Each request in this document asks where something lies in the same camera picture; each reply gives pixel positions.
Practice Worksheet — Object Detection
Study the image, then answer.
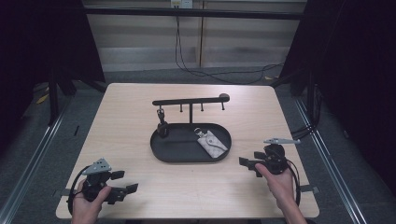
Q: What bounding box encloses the bundle of black floor cables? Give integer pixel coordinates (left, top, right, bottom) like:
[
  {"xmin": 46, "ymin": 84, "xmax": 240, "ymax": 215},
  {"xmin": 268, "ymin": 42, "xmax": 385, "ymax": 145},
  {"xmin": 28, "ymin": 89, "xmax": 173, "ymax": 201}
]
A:
[{"xmin": 290, "ymin": 85, "xmax": 323, "ymax": 140}]

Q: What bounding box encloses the black horizontal frame bar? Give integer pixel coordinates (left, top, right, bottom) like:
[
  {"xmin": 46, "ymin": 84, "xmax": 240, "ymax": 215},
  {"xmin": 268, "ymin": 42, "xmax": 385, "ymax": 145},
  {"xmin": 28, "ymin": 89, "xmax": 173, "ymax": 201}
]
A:
[{"xmin": 83, "ymin": 7, "xmax": 307, "ymax": 21}]

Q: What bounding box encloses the black key rack with tray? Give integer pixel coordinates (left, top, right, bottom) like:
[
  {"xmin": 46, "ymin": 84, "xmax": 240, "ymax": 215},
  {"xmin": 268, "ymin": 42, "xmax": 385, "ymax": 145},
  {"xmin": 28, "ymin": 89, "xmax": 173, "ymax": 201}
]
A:
[{"xmin": 149, "ymin": 92, "xmax": 233, "ymax": 163}]

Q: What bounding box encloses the person's left hand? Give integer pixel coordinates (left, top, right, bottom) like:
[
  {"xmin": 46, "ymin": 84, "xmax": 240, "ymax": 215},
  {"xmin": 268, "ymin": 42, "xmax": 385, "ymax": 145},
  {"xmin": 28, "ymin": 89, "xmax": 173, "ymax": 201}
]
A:
[{"xmin": 71, "ymin": 179, "xmax": 113, "ymax": 222}]

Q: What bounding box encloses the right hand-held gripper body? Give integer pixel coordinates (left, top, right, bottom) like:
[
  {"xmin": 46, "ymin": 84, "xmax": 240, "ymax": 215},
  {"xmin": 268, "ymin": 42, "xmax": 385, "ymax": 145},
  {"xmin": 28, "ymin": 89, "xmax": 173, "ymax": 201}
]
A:
[{"xmin": 256, "ymin": 137, "xmax": 302, "ymax": 175}]

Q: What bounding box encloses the black wall cable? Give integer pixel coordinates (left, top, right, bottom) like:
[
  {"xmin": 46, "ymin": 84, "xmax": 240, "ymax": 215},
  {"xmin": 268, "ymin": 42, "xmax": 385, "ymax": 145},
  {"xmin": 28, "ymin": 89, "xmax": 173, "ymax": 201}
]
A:
[{"xmin": 174, "ymin": 15, "xmax": 285, "ymax": 86}]

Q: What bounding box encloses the white wall socket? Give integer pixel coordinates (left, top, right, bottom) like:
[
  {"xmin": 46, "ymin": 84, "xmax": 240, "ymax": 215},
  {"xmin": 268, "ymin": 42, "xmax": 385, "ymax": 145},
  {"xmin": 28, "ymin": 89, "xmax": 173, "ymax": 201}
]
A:
[{"xmin": 170, "ymin": 0, "xmax": 194, "ymax": 9}]

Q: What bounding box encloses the grey key pouch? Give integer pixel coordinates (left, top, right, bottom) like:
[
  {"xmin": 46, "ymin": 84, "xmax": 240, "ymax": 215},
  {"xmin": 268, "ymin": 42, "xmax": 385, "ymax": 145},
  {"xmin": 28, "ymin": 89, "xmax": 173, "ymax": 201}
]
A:
[{"xmin": 193, "ymin": 127, "xmax": 229, "ymax": 159}]

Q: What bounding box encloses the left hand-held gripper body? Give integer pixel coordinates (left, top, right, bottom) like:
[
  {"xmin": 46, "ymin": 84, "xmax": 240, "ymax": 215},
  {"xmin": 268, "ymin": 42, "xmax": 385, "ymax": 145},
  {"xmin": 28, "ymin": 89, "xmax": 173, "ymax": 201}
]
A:
[{"xmin": 81, "ymin": 158, "xmax": 128, "ymax": 205}]

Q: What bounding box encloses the dark curtain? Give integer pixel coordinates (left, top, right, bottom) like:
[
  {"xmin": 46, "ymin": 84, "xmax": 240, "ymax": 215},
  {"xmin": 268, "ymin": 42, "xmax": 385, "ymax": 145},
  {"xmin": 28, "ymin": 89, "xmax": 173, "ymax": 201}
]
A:
[
  {"xmin": 270, "ymin": 0, "xmax": 396, "ymax": 188},
  {"xmin": 0, "ymin": 0, "xmax": 106, "ymax": 157}
]

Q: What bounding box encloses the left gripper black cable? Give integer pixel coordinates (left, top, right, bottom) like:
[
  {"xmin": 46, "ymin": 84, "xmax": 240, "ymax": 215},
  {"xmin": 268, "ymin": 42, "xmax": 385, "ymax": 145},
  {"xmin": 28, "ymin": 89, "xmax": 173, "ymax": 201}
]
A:
[{"xmin": 66, "ymin": 165, "xmax": 92, "ymax": 216}]

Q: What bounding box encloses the car key with black strap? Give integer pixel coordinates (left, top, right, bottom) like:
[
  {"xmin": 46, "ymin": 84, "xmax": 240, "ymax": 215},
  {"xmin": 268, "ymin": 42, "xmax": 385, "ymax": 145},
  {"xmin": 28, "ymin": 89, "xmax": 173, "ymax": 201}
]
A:
[{"xmin": 156, "ymin": 107, "xmax": 170, "ymax": 139}]

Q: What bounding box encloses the person's right hand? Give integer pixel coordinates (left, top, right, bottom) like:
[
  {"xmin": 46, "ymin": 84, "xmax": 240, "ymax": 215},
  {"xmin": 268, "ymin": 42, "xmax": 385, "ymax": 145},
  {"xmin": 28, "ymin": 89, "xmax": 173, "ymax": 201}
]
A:
[{"xmin": 255, "ymin": 162, "xmax": 297, "ymax": 208}]

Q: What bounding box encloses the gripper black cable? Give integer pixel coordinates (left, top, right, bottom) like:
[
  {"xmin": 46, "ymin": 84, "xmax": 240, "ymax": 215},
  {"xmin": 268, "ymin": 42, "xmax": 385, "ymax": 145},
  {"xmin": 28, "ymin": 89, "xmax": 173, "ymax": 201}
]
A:
[
  {"xmin": 285, "ymin": 159, "xmax": 303, "ymax": 207},
  {"xmin": 66, "ymin": 165, "xmax": 92, "ymax": 216}
]

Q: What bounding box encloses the metal floor rail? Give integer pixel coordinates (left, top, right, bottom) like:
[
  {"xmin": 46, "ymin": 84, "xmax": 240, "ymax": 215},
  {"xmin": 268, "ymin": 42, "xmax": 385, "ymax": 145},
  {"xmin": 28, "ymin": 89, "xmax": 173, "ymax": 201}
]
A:
[
  {"xmin": 293, "ymin": 97, "xmax": 370, "ymax": 224},
  {"xmin": 0, "ymin": 99, "xmax": 74, "ymax": 224}
]

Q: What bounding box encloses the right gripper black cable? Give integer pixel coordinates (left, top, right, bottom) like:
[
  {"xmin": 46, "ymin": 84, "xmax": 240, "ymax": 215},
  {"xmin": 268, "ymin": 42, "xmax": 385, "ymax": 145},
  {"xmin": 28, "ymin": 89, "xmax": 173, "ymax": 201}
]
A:
[{"xmin": 285, "ymin": 159, "xmax": 303, "ymax": 207}]

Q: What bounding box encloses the yellow tape piece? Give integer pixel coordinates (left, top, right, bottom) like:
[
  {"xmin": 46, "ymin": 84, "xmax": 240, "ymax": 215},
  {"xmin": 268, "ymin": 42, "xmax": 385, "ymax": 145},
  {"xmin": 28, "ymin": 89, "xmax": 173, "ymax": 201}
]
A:
[{"xmin": 35, "ymin": 92, "xmax": 50, "ymax": 105}]

